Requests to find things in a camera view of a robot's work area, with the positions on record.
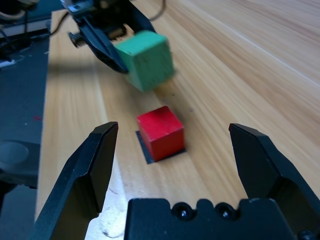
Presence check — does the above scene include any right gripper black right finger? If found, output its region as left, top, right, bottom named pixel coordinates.
left=228, top=123, right=320, bottom=237

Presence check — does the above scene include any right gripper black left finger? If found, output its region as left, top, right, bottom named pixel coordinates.
left=26, top=121, right=119, bottom=240

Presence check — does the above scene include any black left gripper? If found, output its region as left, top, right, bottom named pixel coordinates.
left=61, top=0, right=157, bottom=75

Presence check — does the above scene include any green wooden block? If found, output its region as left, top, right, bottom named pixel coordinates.
left=114, top=30, right=176, bottom=93

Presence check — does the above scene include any red wooden block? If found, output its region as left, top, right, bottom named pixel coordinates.
left=136, top=105, right=186, bottom=163

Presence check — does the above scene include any black square marker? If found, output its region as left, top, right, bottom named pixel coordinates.
left=135, top=129, right=187, bottom=165

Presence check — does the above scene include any grey right robot leg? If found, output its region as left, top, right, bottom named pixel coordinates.
left=0, top=139, right=41, bottom=190

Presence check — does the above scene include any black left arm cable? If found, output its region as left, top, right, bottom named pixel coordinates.
left=149, top=0, right=168, bottom=21

